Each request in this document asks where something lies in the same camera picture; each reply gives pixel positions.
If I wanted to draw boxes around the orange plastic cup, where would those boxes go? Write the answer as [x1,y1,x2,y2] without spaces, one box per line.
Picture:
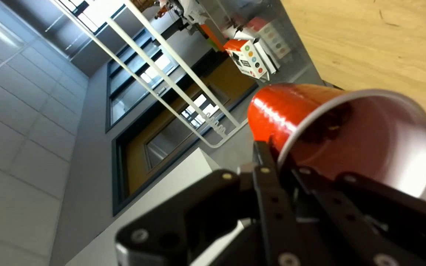
[246,81,426,199]

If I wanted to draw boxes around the dark framed interior window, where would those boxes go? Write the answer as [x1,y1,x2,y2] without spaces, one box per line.
[105,46,261,214]

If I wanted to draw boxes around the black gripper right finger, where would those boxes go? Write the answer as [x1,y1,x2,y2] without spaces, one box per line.
[292,165,426,266]

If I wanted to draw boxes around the white box with pink top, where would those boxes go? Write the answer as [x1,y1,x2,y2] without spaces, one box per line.
[244,16,295,62]

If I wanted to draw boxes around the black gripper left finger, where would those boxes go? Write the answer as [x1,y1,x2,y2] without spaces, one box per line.
[116,139,310,266]

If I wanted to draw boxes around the stainless steel sink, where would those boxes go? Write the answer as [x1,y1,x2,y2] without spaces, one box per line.
[188,0,326,87]

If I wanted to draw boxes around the white wire rack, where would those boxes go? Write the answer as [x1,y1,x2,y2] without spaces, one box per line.
[49,0,250,151]

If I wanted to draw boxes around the white carton with coloured dots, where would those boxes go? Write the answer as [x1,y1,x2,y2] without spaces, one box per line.
[222,37,281,81]

